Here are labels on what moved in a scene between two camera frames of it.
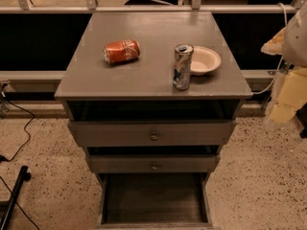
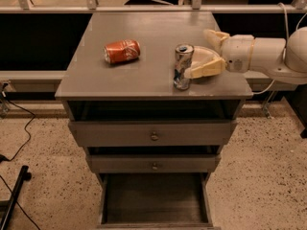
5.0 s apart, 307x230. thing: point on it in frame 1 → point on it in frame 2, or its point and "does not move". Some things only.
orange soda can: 121,51 does not move
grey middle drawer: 154,163 does not move
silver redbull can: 182,65 does not move
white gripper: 296,43 → 237,52
